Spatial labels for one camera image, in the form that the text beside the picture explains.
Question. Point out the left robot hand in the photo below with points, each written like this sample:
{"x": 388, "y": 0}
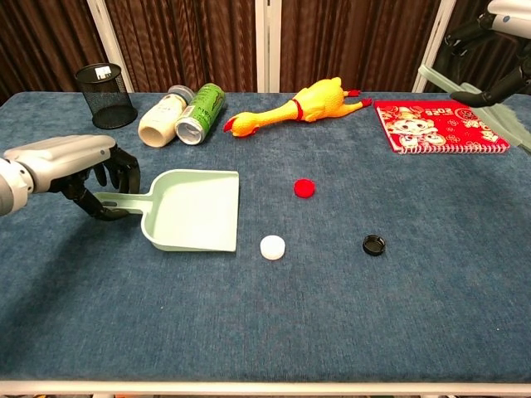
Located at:
{"x": 62, "y": 159}

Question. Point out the mint green plastic dustpan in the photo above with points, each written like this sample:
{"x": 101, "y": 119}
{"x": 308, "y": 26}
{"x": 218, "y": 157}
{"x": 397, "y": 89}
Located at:
{"x": 195, "y": 211}

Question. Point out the white partition post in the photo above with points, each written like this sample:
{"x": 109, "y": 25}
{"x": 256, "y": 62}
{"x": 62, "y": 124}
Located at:
{"x": 110, "y": 45}
{"x": 433, "y": 45}
{"x": 268, "y": 45}

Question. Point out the mint green hand brush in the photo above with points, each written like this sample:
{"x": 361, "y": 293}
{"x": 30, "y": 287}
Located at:
{"x": 498, "y": 108}

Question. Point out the green drink can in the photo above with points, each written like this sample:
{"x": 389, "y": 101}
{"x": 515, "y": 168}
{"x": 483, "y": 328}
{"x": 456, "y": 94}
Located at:
{"x": 203, "y": 110}

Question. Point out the white bottle cap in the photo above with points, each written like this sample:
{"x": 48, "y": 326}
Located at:
{"x": 273, "y": 248}

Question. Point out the blue fabric table cover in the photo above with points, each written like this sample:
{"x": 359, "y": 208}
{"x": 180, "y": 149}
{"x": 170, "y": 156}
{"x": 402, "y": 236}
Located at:
{"x": 265, "y": 307}

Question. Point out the red spiral desk calendar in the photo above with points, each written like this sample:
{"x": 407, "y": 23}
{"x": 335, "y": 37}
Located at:
{"x": 435, "y": 128}

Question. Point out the black mesh pen holder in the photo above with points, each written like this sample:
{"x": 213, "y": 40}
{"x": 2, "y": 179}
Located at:
{"x": 108, "y": 103}

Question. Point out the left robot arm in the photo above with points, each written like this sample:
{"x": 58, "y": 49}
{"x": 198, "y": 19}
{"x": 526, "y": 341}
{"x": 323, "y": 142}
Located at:
{"x": 12, "y": 186}

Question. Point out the black bottle cap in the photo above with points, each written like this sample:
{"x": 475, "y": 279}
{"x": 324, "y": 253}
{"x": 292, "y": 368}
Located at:
{"x": 374, "y": 245}

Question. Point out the brown pleated curtain panel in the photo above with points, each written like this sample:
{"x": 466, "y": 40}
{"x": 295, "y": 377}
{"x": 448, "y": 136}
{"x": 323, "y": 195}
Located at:
{"x": 45, "y": 37}
{"x": 352, "y": 41}
{"x": 473, "y": 66}
{"x": 182, "y": 41}

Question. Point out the white slip in pen holder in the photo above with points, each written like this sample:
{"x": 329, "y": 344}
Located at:
{"x": 103, "y": 72}

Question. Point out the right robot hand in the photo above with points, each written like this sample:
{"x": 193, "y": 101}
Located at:
{"x": 498, "y": 93}

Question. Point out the cream white plastic bottle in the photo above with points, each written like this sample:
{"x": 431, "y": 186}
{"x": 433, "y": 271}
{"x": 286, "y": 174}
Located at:
{"x": 162, "y": 120}

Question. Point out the yellow rubber chicken toy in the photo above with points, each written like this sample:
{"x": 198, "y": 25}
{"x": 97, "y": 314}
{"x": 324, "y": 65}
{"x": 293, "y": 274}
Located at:
{"x": 319, "y": 101}

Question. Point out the red bottle cap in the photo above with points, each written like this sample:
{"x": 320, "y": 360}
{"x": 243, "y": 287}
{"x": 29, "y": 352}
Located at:
{"x": 304, "y": 188}

